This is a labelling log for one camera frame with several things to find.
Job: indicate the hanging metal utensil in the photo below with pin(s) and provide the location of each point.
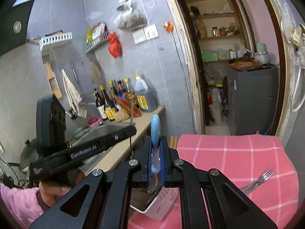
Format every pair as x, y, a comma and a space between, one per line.
75, 74

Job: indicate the wooden grater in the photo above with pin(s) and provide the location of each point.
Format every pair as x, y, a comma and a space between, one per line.
53, 81

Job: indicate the white floor sack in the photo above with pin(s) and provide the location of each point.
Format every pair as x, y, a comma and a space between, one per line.
215, 109

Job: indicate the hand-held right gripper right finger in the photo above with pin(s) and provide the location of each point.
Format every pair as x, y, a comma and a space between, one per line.
162, 157

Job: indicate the metal faucet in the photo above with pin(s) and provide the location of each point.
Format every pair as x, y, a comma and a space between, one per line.
69, 113

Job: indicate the clear plastic bag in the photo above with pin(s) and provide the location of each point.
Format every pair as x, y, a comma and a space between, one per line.
300, 57

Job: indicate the wooden shelving unit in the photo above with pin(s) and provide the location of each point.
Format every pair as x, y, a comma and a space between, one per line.
219, 38

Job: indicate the red plastic bag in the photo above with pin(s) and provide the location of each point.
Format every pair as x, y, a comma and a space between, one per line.
114, 45

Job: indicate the dark sauce bottle yellow cap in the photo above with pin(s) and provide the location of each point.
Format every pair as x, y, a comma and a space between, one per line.
108, 105
127, 88

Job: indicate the orange plug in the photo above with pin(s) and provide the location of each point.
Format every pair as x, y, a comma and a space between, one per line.
168, 26

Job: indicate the red snack packet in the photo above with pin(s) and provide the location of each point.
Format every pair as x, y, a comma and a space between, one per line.
99, 29

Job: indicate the metal wall rack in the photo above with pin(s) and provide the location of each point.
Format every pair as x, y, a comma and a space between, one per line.
95, 45

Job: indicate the beige hanging towel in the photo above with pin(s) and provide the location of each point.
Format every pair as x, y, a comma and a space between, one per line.
73, 95

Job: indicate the wooden door frame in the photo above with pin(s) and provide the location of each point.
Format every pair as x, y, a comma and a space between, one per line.
188, 64

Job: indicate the yellow snack packet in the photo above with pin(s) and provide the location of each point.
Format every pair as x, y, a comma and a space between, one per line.
89, 35

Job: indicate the grey pot lid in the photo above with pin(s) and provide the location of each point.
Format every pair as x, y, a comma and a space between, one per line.
28, 152

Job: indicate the pink dish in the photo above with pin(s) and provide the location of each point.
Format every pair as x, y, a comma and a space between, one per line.
94, 122

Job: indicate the dark wooden door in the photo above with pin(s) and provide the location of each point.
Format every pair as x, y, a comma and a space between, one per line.
193, 76

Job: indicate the white wall switch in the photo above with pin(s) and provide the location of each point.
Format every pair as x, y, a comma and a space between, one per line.
139, 37

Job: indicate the dark sauce bottle black top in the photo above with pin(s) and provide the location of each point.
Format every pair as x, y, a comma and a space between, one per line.
100, 105

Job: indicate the brown paper bag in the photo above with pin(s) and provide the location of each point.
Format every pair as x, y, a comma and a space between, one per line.
201, 28

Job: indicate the white rice cooker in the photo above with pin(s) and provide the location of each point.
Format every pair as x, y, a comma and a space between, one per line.
261, 57

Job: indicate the cream rubber gloves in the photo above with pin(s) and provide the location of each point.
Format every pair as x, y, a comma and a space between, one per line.
297, 34

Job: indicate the wooden cutting board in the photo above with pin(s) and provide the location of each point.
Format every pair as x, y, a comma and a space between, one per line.
246, 65

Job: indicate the plastic bag of dried goods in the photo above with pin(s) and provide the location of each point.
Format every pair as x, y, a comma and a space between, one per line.
128, 16

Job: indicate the pink checkered tablecloth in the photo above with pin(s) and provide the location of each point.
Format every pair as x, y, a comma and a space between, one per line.
226, 159

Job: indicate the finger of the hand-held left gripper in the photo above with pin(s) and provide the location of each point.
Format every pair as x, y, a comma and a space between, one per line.
119, 136

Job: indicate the glass jar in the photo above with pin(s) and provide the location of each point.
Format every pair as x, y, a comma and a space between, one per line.
214, 31

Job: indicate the white wall socket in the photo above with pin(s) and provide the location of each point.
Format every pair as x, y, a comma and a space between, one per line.
151, 32

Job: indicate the person's left hand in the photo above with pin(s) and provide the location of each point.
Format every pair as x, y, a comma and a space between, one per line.
51, 192

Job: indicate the brown hanging net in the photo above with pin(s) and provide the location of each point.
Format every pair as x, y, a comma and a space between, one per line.
96, 72

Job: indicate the silver fork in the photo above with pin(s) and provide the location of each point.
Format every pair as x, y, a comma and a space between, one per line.
258, 180

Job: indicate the green bowl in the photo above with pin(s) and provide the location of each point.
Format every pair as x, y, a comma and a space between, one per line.
79, 132

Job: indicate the white perforated utensil basket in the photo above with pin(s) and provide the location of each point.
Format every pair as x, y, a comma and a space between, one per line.
159, 205

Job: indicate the large oil jug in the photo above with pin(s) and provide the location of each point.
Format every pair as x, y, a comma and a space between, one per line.
144, 95

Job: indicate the grey cabinet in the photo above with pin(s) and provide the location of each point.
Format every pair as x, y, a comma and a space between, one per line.
252, 100

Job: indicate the kitchen counter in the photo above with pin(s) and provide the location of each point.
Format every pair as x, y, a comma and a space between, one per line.
143, 124

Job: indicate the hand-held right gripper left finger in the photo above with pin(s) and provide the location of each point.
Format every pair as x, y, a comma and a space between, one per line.
149, 157

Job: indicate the person's left forearm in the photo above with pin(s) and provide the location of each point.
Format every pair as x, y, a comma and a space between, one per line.
19, 205

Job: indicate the green box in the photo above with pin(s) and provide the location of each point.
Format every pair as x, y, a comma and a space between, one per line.
209, 56

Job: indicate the white wall rack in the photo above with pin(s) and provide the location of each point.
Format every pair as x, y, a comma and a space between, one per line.
56, 39

